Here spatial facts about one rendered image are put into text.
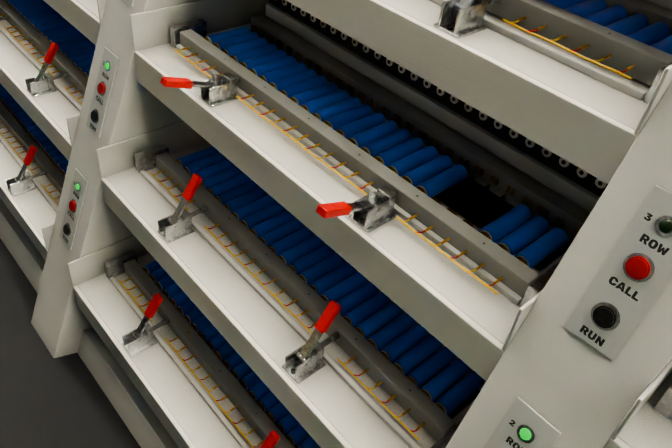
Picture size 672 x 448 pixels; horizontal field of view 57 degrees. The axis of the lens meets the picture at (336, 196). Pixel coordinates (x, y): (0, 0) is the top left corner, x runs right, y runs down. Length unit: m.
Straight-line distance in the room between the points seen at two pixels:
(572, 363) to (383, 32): 0.32
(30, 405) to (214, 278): 0.41
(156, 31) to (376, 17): 0.38
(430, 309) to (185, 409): 0.44
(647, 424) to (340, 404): 0.30
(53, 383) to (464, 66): 0.83
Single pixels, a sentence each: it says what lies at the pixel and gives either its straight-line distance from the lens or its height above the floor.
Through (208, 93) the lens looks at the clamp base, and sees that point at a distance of 0.77.
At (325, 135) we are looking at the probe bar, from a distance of 0.68.
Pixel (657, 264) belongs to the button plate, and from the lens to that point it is 0.47.
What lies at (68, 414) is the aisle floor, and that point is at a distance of 1.08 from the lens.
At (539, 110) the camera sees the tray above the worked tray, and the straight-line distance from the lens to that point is 0.51.
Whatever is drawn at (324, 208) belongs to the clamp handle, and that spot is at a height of 0.57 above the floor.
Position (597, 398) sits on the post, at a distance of 0.51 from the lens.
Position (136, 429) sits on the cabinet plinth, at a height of 0.02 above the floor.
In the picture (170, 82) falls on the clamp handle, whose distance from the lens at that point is 0.72.
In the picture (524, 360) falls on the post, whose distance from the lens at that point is 0.53.
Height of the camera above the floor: 0.78
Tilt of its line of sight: 22 degrees down
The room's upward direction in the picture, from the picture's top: 23 degrees clockwise
